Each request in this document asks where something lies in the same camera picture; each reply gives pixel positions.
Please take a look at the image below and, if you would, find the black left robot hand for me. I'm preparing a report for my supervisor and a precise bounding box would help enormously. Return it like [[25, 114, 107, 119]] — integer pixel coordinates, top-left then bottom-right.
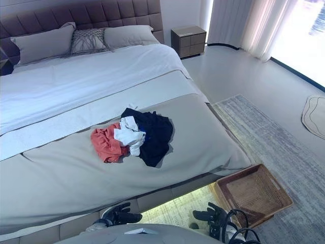
[[102, 201, 143, 226]]

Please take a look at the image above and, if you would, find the brown wicker basket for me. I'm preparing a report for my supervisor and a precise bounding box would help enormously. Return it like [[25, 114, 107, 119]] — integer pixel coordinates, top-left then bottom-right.
[[215, 163, 294, 229]]

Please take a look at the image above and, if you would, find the grey striped area rug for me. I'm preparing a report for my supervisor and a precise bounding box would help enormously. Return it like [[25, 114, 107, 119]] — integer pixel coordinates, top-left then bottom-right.
[[139, 94, 325, 244]]

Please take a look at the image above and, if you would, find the sheer white curtain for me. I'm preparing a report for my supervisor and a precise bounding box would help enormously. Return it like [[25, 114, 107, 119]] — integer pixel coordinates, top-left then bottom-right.
[[207, 0, 301, 63]]

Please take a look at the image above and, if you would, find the large grey pillow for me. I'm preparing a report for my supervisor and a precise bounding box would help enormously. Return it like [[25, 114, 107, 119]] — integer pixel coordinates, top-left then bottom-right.
[[10, 21, 77, 66]]

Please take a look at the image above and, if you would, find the white garment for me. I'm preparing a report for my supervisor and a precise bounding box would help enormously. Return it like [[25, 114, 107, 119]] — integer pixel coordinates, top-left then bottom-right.
[[113, 115, 147, 157]]

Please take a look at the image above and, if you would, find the white duvet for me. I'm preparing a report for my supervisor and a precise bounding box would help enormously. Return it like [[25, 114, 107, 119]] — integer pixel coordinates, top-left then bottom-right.
[[0, 43, 194, 162]]

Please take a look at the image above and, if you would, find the grey robot torso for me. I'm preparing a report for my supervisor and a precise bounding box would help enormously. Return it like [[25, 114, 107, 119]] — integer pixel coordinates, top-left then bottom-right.
[[54, 223, 229, 244]]

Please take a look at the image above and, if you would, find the small beige oval rug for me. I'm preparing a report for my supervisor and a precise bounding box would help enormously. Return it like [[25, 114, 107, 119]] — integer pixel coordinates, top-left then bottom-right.
[[301, 95, 325, 140]]

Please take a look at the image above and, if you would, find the brown wooden nightstand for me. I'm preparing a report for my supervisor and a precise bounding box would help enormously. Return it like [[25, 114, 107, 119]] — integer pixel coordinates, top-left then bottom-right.
[[170, 25, 207, 60]]

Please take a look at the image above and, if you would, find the bed with beige cover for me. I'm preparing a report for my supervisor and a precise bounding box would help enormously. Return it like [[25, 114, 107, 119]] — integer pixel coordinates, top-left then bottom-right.
[[0, 93, 252, 235]]

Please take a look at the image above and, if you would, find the brown tufted headboard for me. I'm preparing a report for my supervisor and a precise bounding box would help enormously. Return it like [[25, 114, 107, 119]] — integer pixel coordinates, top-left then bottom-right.
[[0, 0, 165, 76]]

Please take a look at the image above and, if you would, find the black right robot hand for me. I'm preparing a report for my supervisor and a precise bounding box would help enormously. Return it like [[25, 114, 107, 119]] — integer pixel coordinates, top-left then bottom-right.
[[192, 202, 230, 227]]

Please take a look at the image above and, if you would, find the grey patterned cushion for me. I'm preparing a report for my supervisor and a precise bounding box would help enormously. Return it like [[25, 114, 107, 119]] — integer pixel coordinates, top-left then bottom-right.
[[70, 27, 113, 55]]

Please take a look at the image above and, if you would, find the black garment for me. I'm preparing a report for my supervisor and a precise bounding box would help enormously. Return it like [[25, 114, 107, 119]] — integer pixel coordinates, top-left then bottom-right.
[[120, 107, 174, 168]]

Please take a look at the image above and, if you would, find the orange garment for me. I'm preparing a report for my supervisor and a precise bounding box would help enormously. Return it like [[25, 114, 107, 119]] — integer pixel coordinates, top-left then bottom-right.
[[90, 123, 131, 164]]

